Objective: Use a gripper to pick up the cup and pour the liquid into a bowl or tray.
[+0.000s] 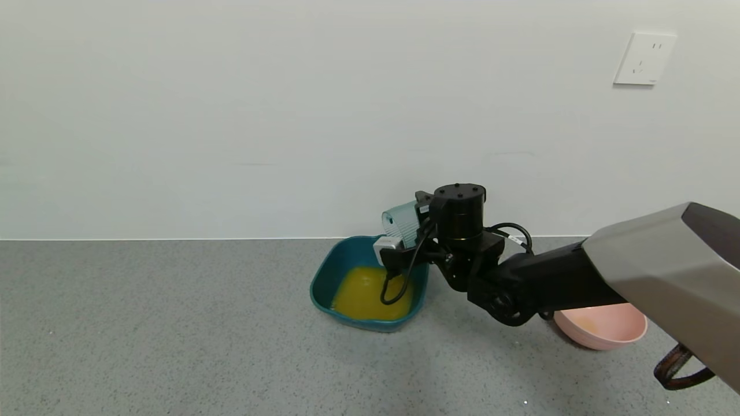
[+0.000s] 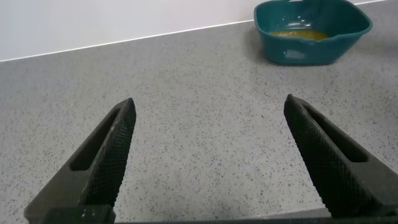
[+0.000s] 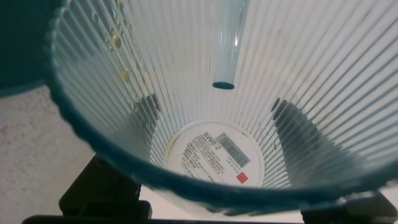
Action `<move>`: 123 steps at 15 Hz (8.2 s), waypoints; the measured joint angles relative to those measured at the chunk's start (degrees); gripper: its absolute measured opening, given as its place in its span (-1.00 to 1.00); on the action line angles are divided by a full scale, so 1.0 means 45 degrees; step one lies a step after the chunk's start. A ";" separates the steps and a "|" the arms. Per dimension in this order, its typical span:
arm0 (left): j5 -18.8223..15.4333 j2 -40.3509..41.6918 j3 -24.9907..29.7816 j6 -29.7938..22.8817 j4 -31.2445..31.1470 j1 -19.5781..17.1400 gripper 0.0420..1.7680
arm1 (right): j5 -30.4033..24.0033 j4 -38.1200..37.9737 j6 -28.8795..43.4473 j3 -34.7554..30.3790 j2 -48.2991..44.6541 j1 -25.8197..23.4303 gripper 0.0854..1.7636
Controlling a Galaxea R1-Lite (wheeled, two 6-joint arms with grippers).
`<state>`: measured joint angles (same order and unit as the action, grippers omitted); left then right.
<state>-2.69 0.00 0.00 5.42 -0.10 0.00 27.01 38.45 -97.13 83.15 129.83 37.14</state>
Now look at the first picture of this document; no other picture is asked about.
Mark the orange juice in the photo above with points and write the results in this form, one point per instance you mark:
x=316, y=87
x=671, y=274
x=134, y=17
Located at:
x=361, y=294

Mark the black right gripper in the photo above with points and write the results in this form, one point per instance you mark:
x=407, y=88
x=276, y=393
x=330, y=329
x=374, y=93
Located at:
x=459, y=214

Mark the white wall socket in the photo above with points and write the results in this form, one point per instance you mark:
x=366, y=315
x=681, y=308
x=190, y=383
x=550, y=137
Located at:
x=644, y=58

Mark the teal square tray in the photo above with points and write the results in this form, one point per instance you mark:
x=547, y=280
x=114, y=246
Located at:
x=332, y=277

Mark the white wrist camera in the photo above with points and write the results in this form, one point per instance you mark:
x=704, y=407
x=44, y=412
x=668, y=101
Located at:
x=384, y=245

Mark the ribbed clear glass cup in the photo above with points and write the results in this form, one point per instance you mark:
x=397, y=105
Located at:
x=402, y=222

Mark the pink bowl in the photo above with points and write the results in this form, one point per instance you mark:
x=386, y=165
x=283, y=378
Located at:
x=601, y=332

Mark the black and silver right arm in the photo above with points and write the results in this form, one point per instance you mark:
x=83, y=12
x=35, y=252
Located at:
x=549, y=277

